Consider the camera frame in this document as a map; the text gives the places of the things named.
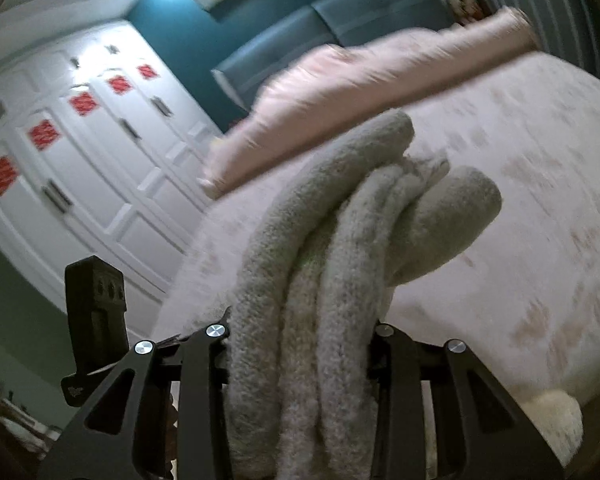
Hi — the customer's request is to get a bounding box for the white panelled wardrobe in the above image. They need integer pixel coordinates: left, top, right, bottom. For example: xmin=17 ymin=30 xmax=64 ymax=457
xmin=0 ymin=21 xmax=219 ymax=338

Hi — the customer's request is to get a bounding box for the white fluffy rug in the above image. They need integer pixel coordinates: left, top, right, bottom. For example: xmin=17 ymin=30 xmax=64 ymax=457
xmin=521 ymin=389 xmax=584 ymax=468

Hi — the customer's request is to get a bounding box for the pink pillow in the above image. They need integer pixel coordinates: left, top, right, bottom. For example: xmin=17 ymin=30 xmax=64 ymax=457
xmin=199 ymin=8 xmax=538 ymax=200

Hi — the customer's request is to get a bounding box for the beige knitted sweater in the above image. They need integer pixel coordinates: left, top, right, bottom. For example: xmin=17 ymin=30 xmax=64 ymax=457
xmin=225 ymin=110 xmax=502 ymax=479

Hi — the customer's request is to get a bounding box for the teal upholstered headboard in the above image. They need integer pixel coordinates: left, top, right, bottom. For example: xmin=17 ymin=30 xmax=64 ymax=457
xmin=211 ymin=0 xmax=455 ymax=112

